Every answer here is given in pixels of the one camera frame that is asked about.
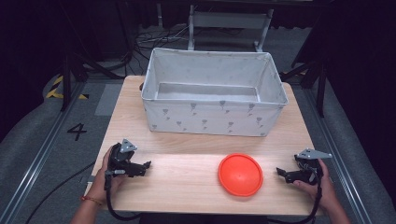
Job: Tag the person's right hand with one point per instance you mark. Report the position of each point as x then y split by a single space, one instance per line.
322 189

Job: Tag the grey metal frame stand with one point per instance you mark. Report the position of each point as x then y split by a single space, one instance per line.
229 20

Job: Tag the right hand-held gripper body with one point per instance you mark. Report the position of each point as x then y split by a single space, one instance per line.
306 172

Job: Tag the grey patterned fabric storage box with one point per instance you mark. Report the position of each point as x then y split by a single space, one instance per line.
214 115

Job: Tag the black metal stand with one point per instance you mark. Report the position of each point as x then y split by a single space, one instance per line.
67 81
320 87

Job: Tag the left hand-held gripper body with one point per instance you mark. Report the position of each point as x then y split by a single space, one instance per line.
120 158

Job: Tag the grey metal floor rail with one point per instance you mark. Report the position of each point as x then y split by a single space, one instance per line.
34 168
339 155

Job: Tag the orange round plastic disc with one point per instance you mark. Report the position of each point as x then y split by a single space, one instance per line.
240 174

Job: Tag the person's left hand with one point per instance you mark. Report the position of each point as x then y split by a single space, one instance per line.
104 183

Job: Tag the yellow black floor tape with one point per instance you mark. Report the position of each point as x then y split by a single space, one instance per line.
54 90

